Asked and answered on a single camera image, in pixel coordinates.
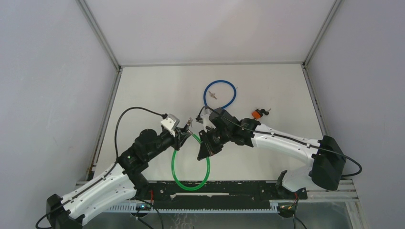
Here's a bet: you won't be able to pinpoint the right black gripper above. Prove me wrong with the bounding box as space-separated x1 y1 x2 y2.
198 126 231 159

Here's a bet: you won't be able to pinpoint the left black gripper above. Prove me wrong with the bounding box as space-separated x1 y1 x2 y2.
146 127 192 161

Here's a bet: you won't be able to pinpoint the green cable lock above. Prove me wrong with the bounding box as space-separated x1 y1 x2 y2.
171 118 211 191

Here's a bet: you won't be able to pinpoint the silver keys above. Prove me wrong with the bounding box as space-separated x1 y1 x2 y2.
208 91 217 100

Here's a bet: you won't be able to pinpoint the blue cable lock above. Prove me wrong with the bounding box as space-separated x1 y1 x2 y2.
202 80 237 109

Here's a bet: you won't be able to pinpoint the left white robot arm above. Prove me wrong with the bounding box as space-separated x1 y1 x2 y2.
46 125 192 229

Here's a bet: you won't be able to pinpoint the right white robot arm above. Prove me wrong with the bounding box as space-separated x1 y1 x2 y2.
196 106 346 198

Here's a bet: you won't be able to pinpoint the orange padlock with keys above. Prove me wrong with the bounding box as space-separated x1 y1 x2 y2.
251 108 271 120

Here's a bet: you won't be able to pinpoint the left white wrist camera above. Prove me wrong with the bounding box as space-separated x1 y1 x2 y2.
160 114 180 136

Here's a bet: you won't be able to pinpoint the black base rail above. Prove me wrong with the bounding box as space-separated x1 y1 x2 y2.
136 180 308 209

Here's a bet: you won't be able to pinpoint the left black camera cable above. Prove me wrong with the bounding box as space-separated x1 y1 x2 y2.
34 106 168 229

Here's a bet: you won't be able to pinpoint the black camera cable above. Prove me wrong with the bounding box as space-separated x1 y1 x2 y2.
34 106 168 229
197 105 363 178

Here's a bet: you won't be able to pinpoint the white slotted cable duct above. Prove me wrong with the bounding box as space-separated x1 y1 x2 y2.
104 202 293 213

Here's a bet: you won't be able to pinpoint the right black camera cable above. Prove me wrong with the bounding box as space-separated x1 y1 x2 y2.
197 105 363 178

